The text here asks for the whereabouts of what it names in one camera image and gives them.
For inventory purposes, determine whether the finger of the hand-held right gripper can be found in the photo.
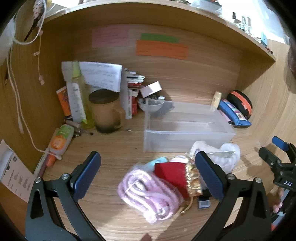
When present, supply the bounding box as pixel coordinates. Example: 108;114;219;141
272;136;296;154
258;147;289;172

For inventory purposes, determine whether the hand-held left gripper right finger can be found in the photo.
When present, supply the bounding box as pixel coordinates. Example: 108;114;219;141
195;151;272;241

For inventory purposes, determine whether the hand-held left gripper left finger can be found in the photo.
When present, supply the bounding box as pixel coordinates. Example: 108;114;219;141
25;151;102;241

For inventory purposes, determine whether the white cloth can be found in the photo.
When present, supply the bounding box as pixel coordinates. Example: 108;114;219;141
190;141;241;173

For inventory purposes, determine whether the red pouch with gold trim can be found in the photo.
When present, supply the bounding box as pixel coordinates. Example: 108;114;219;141
154;156;208;198

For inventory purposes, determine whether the brown cord with clasp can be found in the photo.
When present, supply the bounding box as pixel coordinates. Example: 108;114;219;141
175;197;192;218

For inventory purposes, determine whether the clear plastic container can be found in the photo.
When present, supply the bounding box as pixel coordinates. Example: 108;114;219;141
143;100;236;153

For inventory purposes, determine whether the light blue soft item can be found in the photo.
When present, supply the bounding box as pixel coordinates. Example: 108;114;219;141
144;157;168;172

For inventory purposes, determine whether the pink ribbed round gadget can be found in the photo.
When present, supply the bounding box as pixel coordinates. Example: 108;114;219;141
117;169;183;224

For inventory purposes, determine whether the person's right hand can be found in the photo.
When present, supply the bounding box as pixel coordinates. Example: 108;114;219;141
272;187;287;213

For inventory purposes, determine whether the small black card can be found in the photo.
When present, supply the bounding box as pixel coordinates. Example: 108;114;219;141
198;197;211;210

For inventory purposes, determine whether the orange pen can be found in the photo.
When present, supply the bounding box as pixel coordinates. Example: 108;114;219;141
35;151;56;178

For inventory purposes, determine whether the orange and green bottle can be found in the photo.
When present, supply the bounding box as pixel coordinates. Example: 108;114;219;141
47;124;75;156

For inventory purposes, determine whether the black and orange case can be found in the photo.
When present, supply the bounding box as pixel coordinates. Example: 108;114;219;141
227;90;253;120

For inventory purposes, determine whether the blue pencil case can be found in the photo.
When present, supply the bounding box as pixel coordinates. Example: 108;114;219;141
218;99;251;128

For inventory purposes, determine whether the pink notebook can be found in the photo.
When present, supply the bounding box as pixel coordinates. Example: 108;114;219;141
221;111;234;125

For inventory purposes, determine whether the brown glass mug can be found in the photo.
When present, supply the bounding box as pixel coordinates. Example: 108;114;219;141
89;89;126;134

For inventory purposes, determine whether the yellow-green tall bottle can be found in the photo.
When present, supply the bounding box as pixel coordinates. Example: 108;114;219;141
72;61;95;129

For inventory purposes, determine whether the white printed tube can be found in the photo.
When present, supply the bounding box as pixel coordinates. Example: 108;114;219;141
66;80;87;123

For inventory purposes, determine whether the white printed leaflet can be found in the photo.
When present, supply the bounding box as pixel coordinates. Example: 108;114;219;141
0;139;35;203

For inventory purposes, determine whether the orange tube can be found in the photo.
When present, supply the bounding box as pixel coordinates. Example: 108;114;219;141
56;86;72;117

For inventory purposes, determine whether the cream lotion tube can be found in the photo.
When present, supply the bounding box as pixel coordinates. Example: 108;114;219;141
211;91;222;112

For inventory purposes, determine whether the clear bowl with trinkets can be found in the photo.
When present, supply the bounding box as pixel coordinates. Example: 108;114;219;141
137;97;165;113

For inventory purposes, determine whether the stack of books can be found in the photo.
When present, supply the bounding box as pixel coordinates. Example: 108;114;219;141
120;68;145;120

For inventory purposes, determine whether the white handwritten paper sheet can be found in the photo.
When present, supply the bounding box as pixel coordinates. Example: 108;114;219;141
79;61;122;93

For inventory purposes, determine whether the small white box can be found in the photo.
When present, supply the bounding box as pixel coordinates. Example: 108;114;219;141
140;81;162;98

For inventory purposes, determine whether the white paper box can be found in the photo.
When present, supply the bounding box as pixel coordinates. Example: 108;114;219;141
61;61;80;82

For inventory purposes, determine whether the orange paper note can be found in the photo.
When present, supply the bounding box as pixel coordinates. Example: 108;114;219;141
136;39;189;61

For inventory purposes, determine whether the pink paper note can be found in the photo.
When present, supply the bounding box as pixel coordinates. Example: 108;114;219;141
91;27;129;49

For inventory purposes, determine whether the green paper note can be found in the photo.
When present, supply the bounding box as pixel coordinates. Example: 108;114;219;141
141;33;180;44

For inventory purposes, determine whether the floral cloth item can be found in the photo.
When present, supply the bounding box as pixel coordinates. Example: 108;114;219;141
32;0;47;25

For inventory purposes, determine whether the white cable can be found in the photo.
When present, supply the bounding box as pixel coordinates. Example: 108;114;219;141
7;45;50;153

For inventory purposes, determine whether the pink bead string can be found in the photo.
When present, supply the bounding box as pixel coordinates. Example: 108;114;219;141
34;52;45;86

